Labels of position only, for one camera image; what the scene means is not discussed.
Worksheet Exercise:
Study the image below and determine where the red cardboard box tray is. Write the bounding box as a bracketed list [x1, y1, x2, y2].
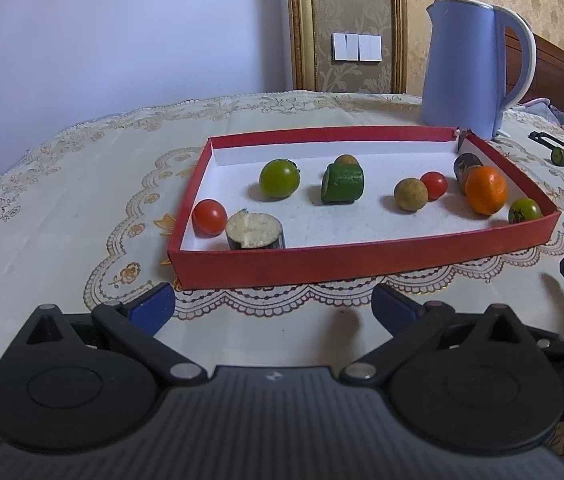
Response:
[168, 125, 562, 291]

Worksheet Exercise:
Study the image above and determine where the black plastic frame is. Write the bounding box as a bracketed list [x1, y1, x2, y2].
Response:
[528, 130, 564, 153]

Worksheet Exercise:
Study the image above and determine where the orange mandarin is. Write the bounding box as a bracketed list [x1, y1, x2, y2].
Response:
[465, 165, 509, 217]

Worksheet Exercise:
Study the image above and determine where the white wall switch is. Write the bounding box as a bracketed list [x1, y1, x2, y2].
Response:
[332, 32, 383, 64]

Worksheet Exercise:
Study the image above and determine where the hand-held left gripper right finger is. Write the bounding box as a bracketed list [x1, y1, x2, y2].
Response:
[339, 283, 531, 387]

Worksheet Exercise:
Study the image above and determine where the cream lace tablecloth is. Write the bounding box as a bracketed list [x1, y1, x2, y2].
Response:
[0, 89, 564, 461]

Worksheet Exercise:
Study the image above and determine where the blue electric kettle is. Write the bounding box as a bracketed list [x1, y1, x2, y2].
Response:
[420, 0, 538, 141]

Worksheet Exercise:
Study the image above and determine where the reddish green tomato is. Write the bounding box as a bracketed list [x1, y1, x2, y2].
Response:
[508, 197, 544, 225]

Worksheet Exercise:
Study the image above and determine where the eggplant piece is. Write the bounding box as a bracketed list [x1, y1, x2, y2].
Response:
[454, 153, 483, 181]
[225, 211, 287, 251]

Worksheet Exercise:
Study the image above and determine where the pink cloth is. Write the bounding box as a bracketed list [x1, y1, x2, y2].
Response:
[514, 97, 564, 150]

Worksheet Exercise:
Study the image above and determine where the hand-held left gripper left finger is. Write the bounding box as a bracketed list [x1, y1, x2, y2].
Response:
[24, 282, 209, 389]

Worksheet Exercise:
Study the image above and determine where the gold wall frame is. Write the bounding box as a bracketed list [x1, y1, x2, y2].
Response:
[284, 0, 409, 94]

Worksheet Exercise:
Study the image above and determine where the wooden headboard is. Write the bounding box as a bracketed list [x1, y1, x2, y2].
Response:
[504, 27, 564, 126]

